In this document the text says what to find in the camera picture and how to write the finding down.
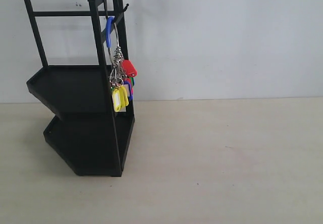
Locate black two-tier metal rack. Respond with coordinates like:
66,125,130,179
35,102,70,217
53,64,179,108
24,0,135,177

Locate black S hook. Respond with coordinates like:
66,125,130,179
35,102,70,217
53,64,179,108
104,0,129,24

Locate colourful key tag bunch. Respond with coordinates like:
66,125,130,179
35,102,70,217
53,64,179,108
105,17,137,113

